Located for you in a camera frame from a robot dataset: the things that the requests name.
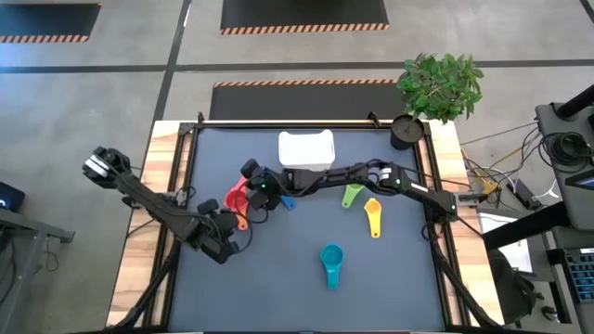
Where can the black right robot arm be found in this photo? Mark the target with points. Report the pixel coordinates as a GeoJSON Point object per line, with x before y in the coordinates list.
{"type": "Point", "coordinates": [417, 188]}

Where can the yellow plug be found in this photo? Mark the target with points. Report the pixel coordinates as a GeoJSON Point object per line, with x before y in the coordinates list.
{"type": "Point", "coordinates": [488, 186]}

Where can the black device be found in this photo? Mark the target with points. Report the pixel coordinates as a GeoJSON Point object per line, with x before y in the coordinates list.
{"type": "Point", "coordinates": [9, 195]}

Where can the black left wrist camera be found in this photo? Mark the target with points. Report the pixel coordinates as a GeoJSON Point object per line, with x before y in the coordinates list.
{"type": "Point", "coordinates": [208, 206]}

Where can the green plant in black pot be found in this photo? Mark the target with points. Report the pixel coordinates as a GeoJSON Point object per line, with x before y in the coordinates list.
{"type": "Point", "coordinates": [438, 86]}

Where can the black pole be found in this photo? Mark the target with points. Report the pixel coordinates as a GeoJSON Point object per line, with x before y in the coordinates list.
{"type": "Point", "coordinates": [577, 99]}

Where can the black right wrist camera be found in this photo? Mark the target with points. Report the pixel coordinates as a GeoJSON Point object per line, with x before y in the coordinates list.
{"type": "Point", "coordinates": [249, 168]}

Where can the blue measuring cup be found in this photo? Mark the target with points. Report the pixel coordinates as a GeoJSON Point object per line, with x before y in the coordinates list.
{"type": "Point", "coordinates": [288, 203]}

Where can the blue keyboard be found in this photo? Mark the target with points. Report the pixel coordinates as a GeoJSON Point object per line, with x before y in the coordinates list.
{"type": "Point", "coordinates": [584, 278]}

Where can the black bar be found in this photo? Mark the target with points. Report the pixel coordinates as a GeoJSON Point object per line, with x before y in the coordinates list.
{"type": "Point", "coordinates": [524, 227]}

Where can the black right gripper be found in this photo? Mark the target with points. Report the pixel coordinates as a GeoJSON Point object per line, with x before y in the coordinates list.
{"type": "Point", "coordinates": [262, 188]}

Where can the black power adapter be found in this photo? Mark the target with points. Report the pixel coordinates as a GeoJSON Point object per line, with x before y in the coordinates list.
{"type": "Point", "coordinates": [520, 192]}

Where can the teal measuring cup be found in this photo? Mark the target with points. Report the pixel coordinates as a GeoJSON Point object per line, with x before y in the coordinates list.
{"type": "Point", "coordinates": [331, 264]}

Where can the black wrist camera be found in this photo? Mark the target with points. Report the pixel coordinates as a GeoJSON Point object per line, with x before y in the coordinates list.
{"type": "Point", "coordinates": [208, 206]}
{"type": "Point", "coordinates": [249, 168]}

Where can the grey desk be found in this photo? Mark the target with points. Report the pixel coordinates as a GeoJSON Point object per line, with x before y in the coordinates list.
{"type": "Point", "coordinates": [28, 227]}

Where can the black table frame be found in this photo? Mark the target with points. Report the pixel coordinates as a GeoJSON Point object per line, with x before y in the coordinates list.
{"type": "Point", "coordinates": [428, 162]}

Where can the black striped floor mat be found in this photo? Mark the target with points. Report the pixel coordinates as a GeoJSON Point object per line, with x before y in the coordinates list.
{"type": "Point", "coordinates": [46, 18]}
{"type": "Point", "coordinates": [304, 14]}
{"type": "Point", "coordinates": [301, 102]}

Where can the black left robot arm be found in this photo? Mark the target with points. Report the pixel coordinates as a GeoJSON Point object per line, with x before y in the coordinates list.
{"type": "Point", "coordinates": [153, 209]}

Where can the white plastic basket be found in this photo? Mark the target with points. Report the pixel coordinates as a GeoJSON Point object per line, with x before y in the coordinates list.
{"type": "Point", "coordinates": [306, 148]}

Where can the red measuring cup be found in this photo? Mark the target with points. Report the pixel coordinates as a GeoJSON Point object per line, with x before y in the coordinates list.
{"type": "Point", "coordinates": [236, 200]}

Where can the green measuring cup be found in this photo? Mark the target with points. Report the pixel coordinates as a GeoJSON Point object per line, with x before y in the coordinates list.
{"type": "Point", "coordinates": [351, 195]}

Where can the grey cart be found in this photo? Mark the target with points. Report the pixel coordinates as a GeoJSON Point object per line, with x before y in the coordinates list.
{"type": "Point", "coordinates": [552, 120]}

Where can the white paper sheet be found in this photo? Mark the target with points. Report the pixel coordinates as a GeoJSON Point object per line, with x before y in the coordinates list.
{"type": "Point", "coordinates": [515, 253]}

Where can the orange measuring cup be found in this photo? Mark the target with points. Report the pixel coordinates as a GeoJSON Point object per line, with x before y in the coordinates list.
{"type": "Point", "coordinates": [242, 223]}

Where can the yellow measuring cup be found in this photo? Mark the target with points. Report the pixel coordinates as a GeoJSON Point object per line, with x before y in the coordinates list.
{"type": "Point", "coordinates": [373, 215]}

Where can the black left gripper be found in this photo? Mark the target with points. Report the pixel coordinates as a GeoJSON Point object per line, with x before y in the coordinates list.
{"type": "Point", "coordinates": [218, 239]}

